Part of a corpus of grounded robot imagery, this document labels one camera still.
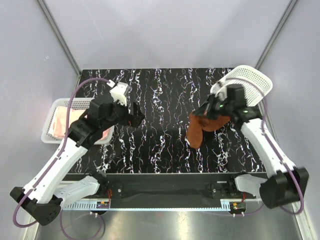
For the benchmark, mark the left aluminium frame post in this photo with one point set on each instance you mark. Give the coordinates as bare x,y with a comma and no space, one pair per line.
58,35

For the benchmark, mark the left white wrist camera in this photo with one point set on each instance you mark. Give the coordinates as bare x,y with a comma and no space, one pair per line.
119,92

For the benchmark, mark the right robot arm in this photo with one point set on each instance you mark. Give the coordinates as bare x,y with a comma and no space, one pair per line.
285,183

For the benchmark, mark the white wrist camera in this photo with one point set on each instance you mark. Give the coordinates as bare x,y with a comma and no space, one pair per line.
119,92
220,90

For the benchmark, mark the small circuit board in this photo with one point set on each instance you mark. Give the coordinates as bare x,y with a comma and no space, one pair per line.
103,205
238,205

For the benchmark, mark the right small circuit board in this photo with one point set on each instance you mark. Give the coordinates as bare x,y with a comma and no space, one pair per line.
238,205

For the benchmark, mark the pink towel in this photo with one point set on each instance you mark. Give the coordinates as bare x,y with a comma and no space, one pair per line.
57,127

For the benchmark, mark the right aluminium frame post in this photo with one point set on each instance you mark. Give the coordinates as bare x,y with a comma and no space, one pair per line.
276,32

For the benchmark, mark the right white plastic basket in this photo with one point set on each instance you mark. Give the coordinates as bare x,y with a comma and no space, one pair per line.
256,84

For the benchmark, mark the aluminium frame post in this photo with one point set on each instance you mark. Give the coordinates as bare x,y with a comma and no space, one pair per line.
276,32
58,35

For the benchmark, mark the white slotted cable duct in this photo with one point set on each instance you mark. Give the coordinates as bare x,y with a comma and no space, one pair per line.
82,206

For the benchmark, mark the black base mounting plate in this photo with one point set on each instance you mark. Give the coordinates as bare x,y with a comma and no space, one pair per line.
208,185

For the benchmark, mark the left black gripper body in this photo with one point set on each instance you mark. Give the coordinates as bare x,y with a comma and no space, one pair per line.
120,114

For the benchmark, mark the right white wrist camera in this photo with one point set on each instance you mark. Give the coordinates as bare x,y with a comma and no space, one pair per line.
220,90

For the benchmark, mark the left white plastic basket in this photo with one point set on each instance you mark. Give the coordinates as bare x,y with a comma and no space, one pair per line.
77,103

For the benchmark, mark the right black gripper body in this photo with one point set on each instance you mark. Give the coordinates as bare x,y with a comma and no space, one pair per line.
218,107

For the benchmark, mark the brown towel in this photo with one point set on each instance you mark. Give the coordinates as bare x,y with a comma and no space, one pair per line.
200,124

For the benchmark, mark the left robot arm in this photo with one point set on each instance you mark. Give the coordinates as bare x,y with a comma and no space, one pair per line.
42,197

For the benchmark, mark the white plastic basket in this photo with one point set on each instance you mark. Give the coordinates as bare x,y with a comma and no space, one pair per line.
77,103
256,84

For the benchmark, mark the left small circuit board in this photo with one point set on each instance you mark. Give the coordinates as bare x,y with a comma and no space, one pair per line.
103,205

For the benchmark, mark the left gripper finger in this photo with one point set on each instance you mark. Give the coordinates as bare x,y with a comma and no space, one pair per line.
136,111
136,120

